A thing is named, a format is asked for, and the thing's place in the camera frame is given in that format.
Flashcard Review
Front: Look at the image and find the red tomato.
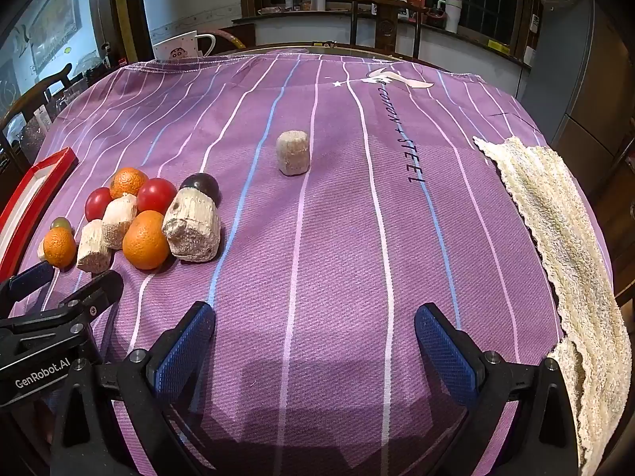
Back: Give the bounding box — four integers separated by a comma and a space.
136, 177, 178, 215
84, 187, 114, 222

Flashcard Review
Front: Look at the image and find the red rimmed white tray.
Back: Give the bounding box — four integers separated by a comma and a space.
0, 148, 79, 278

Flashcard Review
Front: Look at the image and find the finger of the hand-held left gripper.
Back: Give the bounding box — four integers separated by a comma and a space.
0, 259, 56, 315
57, 270, 125, 315

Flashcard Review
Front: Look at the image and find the dark purple plum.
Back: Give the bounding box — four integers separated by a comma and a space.
179, 173, 220, 206

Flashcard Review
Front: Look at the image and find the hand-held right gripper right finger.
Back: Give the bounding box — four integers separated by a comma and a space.
414, 302, 581, 476

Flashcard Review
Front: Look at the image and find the small orange mandarin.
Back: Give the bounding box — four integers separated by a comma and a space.
42, 227, 77, 267

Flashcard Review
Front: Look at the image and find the silver refrigerator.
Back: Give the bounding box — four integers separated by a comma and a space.
526, 0, 635, 159

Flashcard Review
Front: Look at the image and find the purple striped tablecloth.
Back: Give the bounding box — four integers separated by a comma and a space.
10, 50, 621, 476

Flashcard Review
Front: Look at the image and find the beige knitted cloth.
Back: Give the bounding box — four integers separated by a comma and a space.
472, 136, 633, 476

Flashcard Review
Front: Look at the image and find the wall poster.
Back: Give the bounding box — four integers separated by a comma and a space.
0, 0, 83, 110

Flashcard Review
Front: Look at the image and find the dark wooden chair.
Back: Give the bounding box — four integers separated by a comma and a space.
0, 63, 73, 159
344, 0, 430, 60

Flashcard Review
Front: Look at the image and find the white cartoon mug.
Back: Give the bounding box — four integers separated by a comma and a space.
151, 30, 216, 63

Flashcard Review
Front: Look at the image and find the white tumbler with straw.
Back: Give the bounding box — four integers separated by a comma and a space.
444, 0, 463, 34

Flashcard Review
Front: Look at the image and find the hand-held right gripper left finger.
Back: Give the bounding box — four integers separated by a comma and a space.
50, 301, 216, 476

